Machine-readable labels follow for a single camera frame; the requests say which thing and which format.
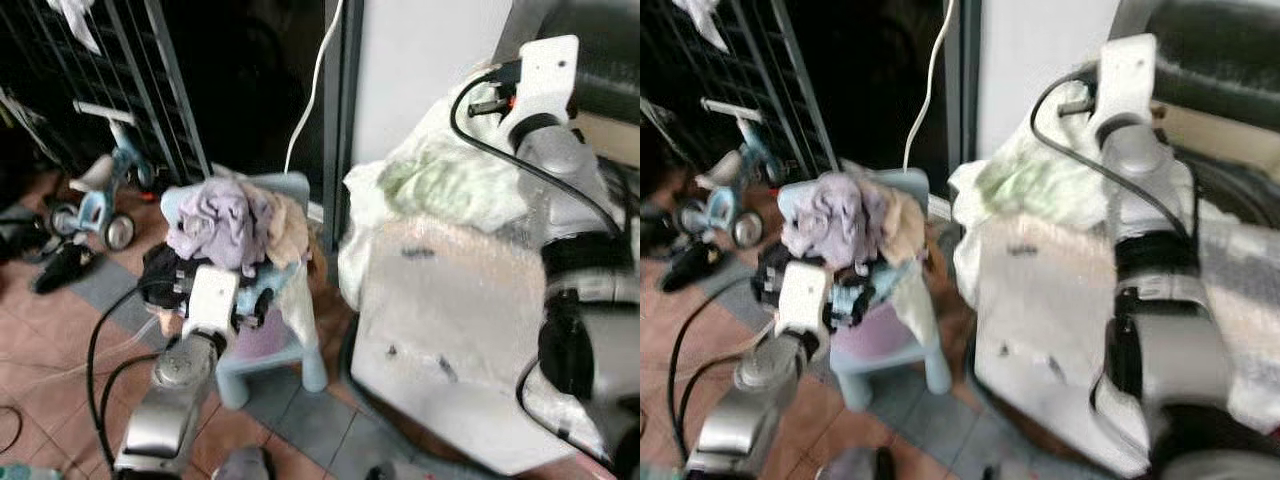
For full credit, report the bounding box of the black shoe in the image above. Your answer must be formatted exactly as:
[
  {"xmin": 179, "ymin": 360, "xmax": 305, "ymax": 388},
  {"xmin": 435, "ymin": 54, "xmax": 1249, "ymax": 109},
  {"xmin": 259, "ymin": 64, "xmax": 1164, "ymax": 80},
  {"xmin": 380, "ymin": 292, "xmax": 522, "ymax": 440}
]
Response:
[
  {"xmin": 30, "ymin": 244, "xmax": 98, "ymax": 296},
  {"xmin": 689, "ymin": 243, "xmax": 738, "ymax": 292}
]

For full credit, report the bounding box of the black padded cushion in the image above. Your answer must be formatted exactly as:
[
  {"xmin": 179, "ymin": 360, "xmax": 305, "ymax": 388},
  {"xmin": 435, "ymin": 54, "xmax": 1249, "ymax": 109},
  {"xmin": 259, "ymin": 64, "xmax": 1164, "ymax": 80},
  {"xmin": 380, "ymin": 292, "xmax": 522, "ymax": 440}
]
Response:
[
  {"xmin": 568, "ymin": 0, "xmax": 641, "ymax": 127},
  {"xmin": 1148, "ymin": 0, "xmax": 1280, "ymax": 113}
]

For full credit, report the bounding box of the white and green cloth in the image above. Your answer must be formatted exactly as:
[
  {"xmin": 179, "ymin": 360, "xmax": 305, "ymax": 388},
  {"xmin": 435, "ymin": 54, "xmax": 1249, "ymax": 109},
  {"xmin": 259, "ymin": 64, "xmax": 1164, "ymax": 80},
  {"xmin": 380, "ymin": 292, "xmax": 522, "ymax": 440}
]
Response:
[
  {"xmin": 947, "ymin": 78, "xmax": 1198, "ymax": 306},
  {"xmin": 338, "ymin": 95, "xmax": 546, "ymax": 313}
]

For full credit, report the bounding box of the white rag on rack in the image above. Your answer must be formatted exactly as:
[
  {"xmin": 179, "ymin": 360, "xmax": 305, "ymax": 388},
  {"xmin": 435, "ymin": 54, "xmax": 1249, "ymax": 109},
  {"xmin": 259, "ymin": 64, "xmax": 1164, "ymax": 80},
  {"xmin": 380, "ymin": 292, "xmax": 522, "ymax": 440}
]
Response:
[
  {"xmin": 45, "ymin": 0, "xmax": 104, "ymax": 57},
  {"xmin": 674, "ymin": 0, "xmax": 732, "ymax": 53}
]

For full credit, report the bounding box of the dark grey door frame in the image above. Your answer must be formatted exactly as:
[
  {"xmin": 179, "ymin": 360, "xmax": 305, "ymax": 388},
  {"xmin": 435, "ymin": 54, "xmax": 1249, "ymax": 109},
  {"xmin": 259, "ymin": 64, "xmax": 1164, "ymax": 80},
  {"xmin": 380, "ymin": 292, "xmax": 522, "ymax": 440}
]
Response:
[
  {"xmin": 320, "ymin": 0, "xmax": 367, "ymax": 251},
  {"xmin": 944, "ymin": 0, "xmax": 987, "ymax": 206}
]

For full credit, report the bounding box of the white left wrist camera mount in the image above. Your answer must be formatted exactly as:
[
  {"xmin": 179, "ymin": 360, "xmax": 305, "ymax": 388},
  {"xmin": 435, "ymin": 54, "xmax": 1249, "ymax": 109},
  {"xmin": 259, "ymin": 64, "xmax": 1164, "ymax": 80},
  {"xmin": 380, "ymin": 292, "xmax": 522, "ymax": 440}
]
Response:
[
  {"xmin": 777, "ymin": 261, "xmax": 832, "ymax": 338},
  {"xmin": 184, "ymin": 265, "xmax": 242, "ymax": 338}
]

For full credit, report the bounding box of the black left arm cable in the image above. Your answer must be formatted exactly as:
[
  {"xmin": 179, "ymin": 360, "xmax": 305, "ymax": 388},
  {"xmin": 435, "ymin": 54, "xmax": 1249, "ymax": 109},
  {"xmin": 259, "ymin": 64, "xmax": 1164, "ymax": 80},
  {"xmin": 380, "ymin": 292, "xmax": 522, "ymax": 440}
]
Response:
[
  {"xmin": 85, "ymin": 284, "xmax": 167, "ymax": 469},
  {"xmin": 667, "ymin": 274, "xmax": 763, "ymax": 463}
]

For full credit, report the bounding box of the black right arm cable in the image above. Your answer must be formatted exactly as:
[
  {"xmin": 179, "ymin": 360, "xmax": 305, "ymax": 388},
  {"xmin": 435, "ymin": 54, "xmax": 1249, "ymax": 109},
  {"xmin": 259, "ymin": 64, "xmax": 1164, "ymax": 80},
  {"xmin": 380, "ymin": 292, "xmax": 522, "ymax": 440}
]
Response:
[
  {"xmin": 449, "ymin": 67, "xmax": 627, "ymax": 241},
  {"xmin": 1029, "ymin": 64, "xmax": 1197, "ymax": 243}
]

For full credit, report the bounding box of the purple cloth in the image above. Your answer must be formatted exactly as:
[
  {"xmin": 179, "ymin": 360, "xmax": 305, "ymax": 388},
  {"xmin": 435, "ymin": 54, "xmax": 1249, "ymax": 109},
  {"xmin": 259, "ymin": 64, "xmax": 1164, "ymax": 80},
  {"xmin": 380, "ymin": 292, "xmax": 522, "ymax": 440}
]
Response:
[
  {"xmin": 165, "ymin": 177, "xmax": 278, "ymax": 278},
  {"xmin": 779, "ymin": 171, "xmax": 893, "ymax": 273}
]

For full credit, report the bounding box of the grey plaid blanket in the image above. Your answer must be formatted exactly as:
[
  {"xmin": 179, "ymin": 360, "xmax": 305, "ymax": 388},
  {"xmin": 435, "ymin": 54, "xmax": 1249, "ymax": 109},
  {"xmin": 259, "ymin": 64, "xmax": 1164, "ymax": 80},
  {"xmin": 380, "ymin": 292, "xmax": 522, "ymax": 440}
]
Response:
[{"xmin": 1194, "ymin": 208, "xmax": 1280, "ymax": 433}]

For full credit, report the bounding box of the bubble-wrapped white washer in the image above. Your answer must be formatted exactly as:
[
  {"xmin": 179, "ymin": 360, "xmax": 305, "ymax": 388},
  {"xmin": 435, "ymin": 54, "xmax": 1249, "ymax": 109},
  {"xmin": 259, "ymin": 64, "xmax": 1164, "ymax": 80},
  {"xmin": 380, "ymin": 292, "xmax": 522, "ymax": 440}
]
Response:
[
  {"xmin": 340, "ymin": 213, "xmax": 606, "ymax": 477},
  {"xmin": 972, "ymin": 213, "xmax": 1153, "ymax": 478}
]

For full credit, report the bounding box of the light blue child chair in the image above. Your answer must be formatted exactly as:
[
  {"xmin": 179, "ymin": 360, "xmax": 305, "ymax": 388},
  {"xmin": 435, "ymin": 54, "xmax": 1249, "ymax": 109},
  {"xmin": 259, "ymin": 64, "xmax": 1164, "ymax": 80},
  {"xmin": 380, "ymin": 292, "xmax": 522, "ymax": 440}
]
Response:
[
  {"xmin": 158, "ymin": 172, "xmax": 331, "ymax": 409},
  {"xmin": 777, "ymin": 166, "xmax": 953, "ymax": 412}
]

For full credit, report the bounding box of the dark metal drying rack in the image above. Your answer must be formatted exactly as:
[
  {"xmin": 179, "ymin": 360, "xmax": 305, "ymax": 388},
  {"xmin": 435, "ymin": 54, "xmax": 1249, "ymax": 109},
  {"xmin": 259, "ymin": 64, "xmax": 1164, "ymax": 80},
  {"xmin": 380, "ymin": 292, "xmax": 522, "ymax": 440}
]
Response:
[
  {"xmin": 640, "ymin": 0, "xmax": 839, "ymax": 183},
  {"xmin": 0, "ymin": 0, "xmax": 213, "ymax": 191}
]

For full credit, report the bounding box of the light blue child tricycle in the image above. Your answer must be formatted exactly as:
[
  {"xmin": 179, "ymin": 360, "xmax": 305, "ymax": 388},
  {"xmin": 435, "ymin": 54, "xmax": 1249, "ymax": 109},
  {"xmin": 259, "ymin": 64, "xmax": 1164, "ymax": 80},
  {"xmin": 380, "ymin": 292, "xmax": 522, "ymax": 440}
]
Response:
[
  {"xmin": 678, "ymin": 95, "xmax": 769, "ymax": 251},
  {"xmin": 44, "ymin": 99, "xmax": 163, "ymax": 252}
]

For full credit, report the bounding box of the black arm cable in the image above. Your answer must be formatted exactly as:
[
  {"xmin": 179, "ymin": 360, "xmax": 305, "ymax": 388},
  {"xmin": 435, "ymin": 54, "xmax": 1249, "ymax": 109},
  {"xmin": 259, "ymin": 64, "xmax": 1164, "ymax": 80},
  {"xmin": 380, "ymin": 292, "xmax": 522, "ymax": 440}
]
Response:
[
  {"xmin": 449, "ymin": 67, "xmax": 627, "ymax": 241},
  {"xmin": 1029, "ymin": 64, "xmax": 1197, "ymax": 243},
  {"xmin": 667, "ymin": 274, "xmax": 763, "ymax": 463},
  {"xmin": 85, "ymin": 284, "xmax": 167, "ymax": 469}
]

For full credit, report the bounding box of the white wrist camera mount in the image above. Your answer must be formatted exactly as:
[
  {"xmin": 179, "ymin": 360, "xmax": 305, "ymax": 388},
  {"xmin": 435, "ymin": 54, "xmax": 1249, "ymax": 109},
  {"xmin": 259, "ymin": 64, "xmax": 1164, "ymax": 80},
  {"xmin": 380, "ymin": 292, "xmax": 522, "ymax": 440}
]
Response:
[
  {"xmin": 184, "ymin": 265, "xmax": 242, "ymax": 338},
  {"xmin": 503, "ymin": 34, "xmax": 582, "ymax": 128},
  {"xmin": 777, "ymin": 261, "xmax": 832, "ymax": 338},
  {"xmin": 1094, "ymin": 32, "xmax": 1160, "ymax": 128}
]

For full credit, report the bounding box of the beige cloth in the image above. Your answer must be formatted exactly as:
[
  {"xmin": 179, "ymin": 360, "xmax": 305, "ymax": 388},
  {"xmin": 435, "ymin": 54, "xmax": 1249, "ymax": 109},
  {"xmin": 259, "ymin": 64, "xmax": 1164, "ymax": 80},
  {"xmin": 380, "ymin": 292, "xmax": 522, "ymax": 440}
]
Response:
[
  {"xmin": 884, "ymin": 188, "xmax": 933, "ymax": 268},
  {"xmin": 264, "ymin": 190, "xmax": 312, "ymax": 271}
]

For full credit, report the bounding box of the white hanging cable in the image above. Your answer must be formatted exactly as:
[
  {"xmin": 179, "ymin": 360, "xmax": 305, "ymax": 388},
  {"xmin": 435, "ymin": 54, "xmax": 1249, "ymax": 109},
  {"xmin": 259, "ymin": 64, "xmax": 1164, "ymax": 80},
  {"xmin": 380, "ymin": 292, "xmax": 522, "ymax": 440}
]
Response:
[
  {"xmin": 902, "ymin": 0, "xmax": 957, "ymax": 173},
  {"xmin": 284, "ymin": 0, "xmax": 347, "ymax": 177}
]

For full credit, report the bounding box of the grey robot foot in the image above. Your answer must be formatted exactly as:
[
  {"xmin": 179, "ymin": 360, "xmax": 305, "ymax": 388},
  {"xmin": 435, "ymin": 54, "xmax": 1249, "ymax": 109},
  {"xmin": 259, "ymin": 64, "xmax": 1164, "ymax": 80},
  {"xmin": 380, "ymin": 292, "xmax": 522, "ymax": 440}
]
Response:
[
  {"xmin": 814, "ymin": 447, "xmax": 898, "ymax": 480},
  {"xmin": 213, "ymin": 445, "xmax": 278, "ymax": 480}
]

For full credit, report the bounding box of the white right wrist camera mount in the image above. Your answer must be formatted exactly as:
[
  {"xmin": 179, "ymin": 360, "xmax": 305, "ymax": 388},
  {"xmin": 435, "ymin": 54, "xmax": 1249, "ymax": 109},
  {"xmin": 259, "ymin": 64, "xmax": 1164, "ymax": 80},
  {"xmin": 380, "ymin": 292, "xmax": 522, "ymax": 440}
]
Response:
[
  {"xmin": 503, "ymin": 34, "xmax": 582, "ymax": 128},
  {"xmin": 1094, "ymin": 32, "xmax": 1160, "ymax": 128}
]

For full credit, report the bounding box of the black bag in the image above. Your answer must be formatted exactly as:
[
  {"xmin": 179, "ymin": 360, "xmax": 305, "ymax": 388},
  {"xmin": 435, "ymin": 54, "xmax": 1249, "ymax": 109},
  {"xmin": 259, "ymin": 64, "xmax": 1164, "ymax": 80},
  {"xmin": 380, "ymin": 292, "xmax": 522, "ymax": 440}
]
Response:
[
  {"xmin": 0, "ymin": 204, "xmax": 43, "ymax": 263},
  {"xmin": 640, "ymin": 198, "xmax": 683, "ymax": 253}
]

